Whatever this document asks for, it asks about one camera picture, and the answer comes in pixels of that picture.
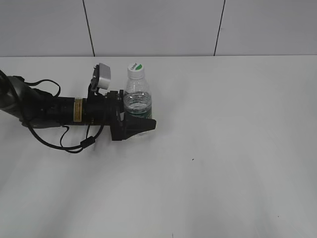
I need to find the clear plastic water bottle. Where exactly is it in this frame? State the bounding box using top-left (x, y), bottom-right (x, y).
top-left (123, 73), bottom-right (152, 119)

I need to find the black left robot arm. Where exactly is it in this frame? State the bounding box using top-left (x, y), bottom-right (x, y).
top-left (0, 63), bottom-right (156, 141)

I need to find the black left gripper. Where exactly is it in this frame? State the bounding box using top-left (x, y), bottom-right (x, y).
top-left (85, 90), bottom-right (157, 141)

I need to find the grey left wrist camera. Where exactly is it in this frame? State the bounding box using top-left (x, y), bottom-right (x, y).
top-left (91, 63), bottom-right (111, 92)

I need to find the white green bottle cap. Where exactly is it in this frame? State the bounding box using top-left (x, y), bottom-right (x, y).
top-left (127, 62), bottom-right (145, 79)

